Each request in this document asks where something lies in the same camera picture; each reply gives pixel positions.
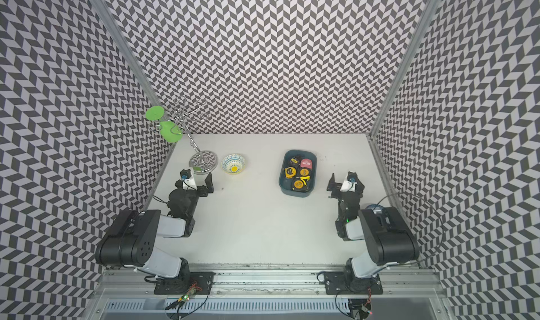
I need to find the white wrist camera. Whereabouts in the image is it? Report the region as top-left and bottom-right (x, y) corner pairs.
(340, 172), (359, 192)
(180, 169), (197, 190)

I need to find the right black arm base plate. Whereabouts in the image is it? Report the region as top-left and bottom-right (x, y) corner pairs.
(317, 272), (383, 296)

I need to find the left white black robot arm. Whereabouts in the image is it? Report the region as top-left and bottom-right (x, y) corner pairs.
(95, 169), (215, 297)

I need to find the yellow patterned small bowl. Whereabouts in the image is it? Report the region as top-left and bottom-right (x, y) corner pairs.
(221, 154), (246, 175)

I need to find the blue white patterned plate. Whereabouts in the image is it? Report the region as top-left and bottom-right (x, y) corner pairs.
(365, 204), (385, 214)

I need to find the green cup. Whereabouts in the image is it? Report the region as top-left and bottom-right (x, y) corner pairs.
(159, 121), (183, 144)
(145, 106), (165, 122)

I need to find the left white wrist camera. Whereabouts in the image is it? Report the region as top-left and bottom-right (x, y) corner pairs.
(180, 169), (197, 190)

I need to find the teal plastic storage box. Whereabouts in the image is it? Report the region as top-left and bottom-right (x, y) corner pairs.
(278, 149), (317, 198)

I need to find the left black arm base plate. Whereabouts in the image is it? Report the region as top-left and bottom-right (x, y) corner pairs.
(153, 272), (215, 296)

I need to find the green cup upper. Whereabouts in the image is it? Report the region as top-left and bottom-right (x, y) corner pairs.
(145, 106), (165, 122)

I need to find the aluminium front rail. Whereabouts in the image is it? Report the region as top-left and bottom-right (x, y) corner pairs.
(92, 263), (447, 300)

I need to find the green cup lower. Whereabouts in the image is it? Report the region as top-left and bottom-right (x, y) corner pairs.
(159, 121), (183, 144)

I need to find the small black tape measure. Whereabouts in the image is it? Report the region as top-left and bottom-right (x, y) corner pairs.
(288, 156), (302, 168)

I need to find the pink tape measure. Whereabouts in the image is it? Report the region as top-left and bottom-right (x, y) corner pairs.
(300, 158), (313, 170)

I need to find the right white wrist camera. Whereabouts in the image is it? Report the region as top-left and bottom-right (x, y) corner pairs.
(340, 172), (359, 192)

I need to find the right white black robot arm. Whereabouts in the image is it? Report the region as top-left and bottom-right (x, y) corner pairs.
(323, 172), (420, 295)

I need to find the chrome wire cup stand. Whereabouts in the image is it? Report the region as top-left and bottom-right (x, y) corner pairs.
(149, 99), (218, 175)

